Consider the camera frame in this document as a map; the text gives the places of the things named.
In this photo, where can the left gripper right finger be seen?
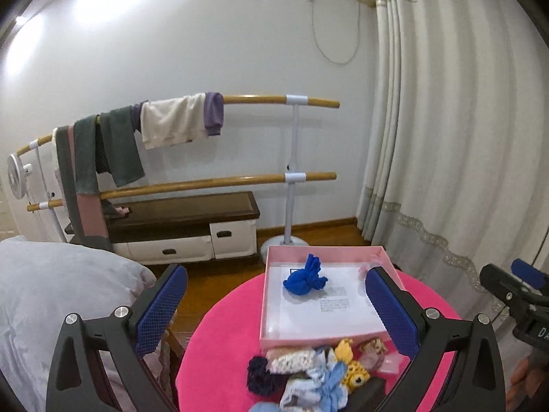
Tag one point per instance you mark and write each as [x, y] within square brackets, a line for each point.
[474, 380]

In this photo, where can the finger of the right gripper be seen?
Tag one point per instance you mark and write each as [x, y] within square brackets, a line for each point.
[530, 275]

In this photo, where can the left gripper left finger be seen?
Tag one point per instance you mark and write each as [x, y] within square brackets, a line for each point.
[78, 380]

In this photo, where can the clear plastic bag with band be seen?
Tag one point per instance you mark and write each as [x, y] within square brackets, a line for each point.
[392, 363]

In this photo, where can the black fabric pouch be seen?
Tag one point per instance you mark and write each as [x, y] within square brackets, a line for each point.
[367, 397]

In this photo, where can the yellow crochet fish toy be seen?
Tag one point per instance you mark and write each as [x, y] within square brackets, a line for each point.
[356, 375]

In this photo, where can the white blue patterned cloth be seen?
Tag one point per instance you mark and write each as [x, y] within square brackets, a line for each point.
[319, 388]

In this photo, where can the navy crochet scrunchie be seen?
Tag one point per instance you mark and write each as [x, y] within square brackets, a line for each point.
[260, 381]

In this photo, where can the light blue fabric item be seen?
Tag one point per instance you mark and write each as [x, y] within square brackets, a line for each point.
[265, 407]

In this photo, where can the person's right hand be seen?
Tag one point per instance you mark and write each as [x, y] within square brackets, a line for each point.
[524, 382]

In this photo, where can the beige satin scrunchie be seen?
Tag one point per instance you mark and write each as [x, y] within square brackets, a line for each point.
[373, 353]

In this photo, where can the grey cushion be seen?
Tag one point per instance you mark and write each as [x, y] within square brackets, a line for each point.
[43, 282]

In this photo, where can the white curtain with lace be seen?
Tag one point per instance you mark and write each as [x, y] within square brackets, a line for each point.
[457, 170]

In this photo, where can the printed white paper sheet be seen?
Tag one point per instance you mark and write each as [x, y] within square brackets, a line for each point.
[342, 308]

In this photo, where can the pink lilac organza scrunchie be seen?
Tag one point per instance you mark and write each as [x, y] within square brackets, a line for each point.
[367, 266]

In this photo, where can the grey pink hanging cloth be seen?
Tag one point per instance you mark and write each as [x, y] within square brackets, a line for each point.
[84, 210]

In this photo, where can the dark wood white bench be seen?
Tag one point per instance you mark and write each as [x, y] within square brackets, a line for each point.
[209, 227]

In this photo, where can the pink cardboard box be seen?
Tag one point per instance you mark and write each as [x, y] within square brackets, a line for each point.
[285, 259]

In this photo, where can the lower wooden ballet bar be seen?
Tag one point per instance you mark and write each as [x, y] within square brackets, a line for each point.
[184, 186]

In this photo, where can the wooden ballet bar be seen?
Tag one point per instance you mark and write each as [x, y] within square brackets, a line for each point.
[274, 99]
[184, 186]

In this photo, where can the blue fabric scrunchie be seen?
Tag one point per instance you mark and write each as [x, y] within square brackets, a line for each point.
[301, 282]

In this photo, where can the small white fan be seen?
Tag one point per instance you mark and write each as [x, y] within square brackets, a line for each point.
[18, 174]

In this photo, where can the dark green towel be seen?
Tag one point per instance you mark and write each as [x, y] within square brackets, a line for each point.
[106, 143]

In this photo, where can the white barre stand left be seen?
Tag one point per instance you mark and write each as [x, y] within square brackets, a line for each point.
[43, 188]

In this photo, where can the white barre stand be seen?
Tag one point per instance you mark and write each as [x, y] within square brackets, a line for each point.
[291, 171]
[43, 188]

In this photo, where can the white barre stand right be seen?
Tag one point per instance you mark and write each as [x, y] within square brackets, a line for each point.
[291, 171]

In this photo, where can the cream garment on bar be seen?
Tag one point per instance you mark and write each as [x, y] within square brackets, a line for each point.
[171, 122]

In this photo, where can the upper wooden ballet bar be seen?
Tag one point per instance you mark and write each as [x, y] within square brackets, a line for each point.
[274, 99]

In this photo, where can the purple garment on bar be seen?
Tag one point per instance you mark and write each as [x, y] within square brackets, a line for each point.
[213, 113]

